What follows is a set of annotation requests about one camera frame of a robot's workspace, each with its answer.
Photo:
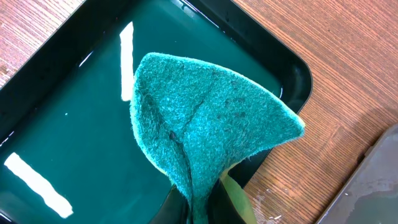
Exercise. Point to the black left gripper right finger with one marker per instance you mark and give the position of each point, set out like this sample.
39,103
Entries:
220,209

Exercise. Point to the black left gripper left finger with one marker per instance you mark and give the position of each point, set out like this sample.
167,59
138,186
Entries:
174,210

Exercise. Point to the green yellow sponge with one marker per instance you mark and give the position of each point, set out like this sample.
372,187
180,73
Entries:
193,120

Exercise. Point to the black water basin tray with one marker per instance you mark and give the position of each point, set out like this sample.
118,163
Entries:
68,151

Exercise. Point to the black plate tray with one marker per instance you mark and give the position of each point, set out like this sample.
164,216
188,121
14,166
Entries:
370,194

